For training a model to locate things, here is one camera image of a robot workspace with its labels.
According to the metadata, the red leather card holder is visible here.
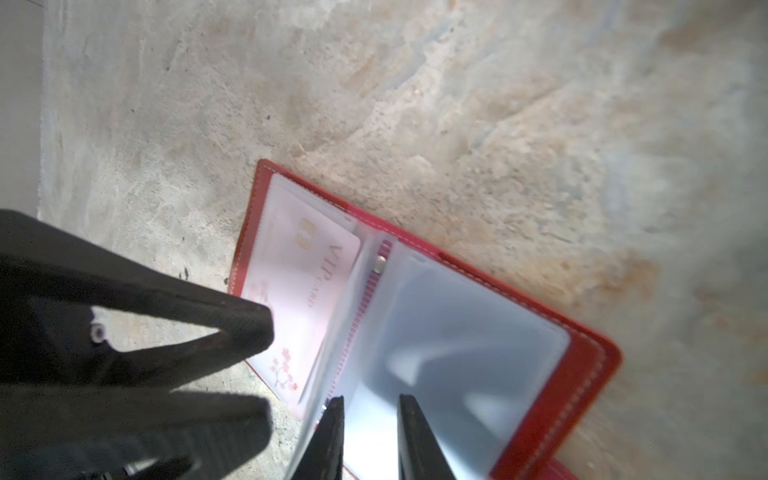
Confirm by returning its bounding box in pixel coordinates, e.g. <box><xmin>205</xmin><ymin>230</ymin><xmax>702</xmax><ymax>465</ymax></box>
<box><xmin>229</xmin><ymin>159</ymin><xmax>622</xmax><ymax>479</ymax></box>

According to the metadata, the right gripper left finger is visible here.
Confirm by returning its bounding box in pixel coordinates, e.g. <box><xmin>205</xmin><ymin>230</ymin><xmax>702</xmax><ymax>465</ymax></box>
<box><xmin>1</xmin><ymin>210</ymin><xmax>274</xmax><ymax>479</ymax></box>

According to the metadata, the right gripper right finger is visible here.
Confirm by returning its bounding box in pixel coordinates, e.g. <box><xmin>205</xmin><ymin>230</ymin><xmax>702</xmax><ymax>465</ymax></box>
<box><xmin>290</xmin><ymin>393</ymin><xmax>457</xmax><ymax>480</ymax></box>

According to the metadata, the pink VIP card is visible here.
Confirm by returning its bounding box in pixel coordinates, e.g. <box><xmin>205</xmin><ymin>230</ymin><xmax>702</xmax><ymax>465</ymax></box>
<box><xmin>243</xmin><ymin>185</ymin><xmax>361</xmax><ymax>404</ymax></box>

